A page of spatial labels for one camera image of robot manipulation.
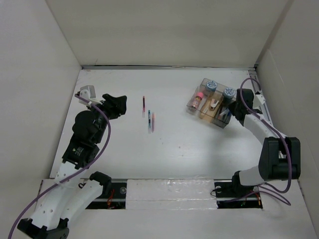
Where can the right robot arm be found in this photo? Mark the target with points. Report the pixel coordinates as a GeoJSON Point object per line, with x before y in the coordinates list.
{"type": "Point", "coordinates": [245, 180]}

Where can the teal capped pen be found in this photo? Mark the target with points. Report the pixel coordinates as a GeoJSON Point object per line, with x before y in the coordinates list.
{"type": "Point", "coordinates": [149, 122]}

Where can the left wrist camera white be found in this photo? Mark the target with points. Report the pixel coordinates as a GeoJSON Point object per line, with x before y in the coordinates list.
{"type": "Point", "coordinates": [87, 96]}

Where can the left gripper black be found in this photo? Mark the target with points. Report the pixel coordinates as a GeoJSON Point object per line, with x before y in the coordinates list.
{"type": "Point", "coordinates": [115, 105]}

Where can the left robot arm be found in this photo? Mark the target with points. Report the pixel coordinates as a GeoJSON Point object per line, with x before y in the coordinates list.
{"type": "Point", "coordinates": [64, 201]}

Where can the pink white stapler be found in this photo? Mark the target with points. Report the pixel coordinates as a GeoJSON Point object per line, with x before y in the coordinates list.
{"type": "Point", "coordinates": [214, 104]}

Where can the right aluminium rail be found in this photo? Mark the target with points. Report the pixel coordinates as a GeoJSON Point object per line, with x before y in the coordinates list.
{"type": "Point", "coordinates": [266, 117]}

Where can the aluminium rail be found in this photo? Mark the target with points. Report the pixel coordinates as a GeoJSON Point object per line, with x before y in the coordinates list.
{"type": "Point", "coordinates": [155, 67]}
{"type": "Point", "coordinates": [266, 117]}

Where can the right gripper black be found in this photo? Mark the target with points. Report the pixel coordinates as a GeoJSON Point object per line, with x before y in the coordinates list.
{"type": "Point", "coordinates": [232, 108]}

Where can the clear capped highlighter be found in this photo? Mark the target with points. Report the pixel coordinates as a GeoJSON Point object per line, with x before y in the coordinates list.
{"type": "Point", "coordinates": [153, 122]}

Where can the pink capped red pen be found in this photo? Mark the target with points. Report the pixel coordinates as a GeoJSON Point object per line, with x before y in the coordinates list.
{"type": "Point", "coordinates": [144, 107]}

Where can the clear desk organizer box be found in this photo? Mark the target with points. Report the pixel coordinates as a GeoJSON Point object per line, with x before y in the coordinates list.
{"type": "Point", "coordinates": [211, 116]}

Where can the back aluminium rail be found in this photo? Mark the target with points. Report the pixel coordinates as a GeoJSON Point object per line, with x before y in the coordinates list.
{"type": "Point", "coordinates": [155, 67]}

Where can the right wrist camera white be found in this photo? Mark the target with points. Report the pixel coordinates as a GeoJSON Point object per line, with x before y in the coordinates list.
{"type": "Point", "coordinates": [258, 101]}

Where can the front mounting rail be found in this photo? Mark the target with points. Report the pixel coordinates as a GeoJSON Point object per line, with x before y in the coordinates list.
{"type": "Point", "coordinates": [169, 194]}

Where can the pink capped pencil tube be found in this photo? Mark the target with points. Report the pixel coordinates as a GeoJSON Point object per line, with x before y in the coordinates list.
{"type": "Point", "coordinates": [195, 102]}

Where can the blue round jar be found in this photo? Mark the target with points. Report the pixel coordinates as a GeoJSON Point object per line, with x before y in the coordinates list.
{"type": "Point", "coordinates": [211, 85]}
{"type": "Point", "coordinates": [229, 93]}

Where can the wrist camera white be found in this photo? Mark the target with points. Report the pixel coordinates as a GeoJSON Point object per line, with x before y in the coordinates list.
{"type": "Point", "coordinates": [87, 96]}
{"type": "Point", "coordinates": [258, 101]}

